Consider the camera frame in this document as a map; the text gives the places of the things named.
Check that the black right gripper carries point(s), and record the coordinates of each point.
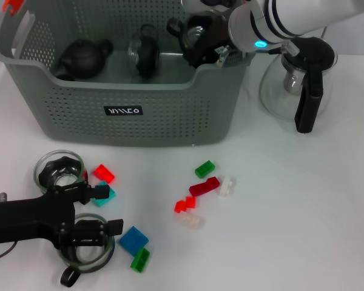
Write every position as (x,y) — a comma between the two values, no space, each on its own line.
(219,31)

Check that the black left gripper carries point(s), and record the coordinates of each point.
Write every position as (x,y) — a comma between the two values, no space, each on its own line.
(27,219)

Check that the glass teacup black holder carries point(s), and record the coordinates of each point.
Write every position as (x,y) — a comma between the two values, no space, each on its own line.
(88,257)
(147,54)
(194,33)
(48,169)

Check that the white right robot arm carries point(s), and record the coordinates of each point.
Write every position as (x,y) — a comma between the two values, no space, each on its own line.
(306,15)

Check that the grey perforated storage bin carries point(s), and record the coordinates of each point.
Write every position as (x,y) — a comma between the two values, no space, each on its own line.
(139,130)

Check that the teal toy brick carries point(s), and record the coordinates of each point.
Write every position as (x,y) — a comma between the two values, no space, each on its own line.
(104,201)

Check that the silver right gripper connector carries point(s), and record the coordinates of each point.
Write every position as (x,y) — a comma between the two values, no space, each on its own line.
(223,56)

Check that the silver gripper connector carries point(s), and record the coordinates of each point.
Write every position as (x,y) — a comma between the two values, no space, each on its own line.
(223,56)
(2,197)

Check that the bright red toy brick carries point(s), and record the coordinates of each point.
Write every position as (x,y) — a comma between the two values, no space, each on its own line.
(103,173)

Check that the blue toy brick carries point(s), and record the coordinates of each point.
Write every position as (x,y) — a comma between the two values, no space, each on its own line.
(133,239)

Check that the green toy brick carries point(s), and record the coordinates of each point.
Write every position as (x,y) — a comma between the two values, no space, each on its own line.
(140,260)
(204,169)

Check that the red stepped toy brick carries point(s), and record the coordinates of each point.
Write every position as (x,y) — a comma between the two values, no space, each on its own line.
(185,205)

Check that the clear translucent toy brick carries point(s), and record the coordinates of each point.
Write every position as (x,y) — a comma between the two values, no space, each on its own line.
(190,220)

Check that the dark red toy brick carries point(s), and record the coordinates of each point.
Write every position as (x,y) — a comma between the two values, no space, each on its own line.
(204,186)

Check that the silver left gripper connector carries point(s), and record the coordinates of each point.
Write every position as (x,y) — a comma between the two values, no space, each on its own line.
(2,197)

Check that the dark clay teapot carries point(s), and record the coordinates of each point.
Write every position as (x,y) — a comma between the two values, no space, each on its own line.
(82,57)

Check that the white toy brick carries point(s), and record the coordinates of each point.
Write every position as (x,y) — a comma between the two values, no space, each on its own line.
(227,185)

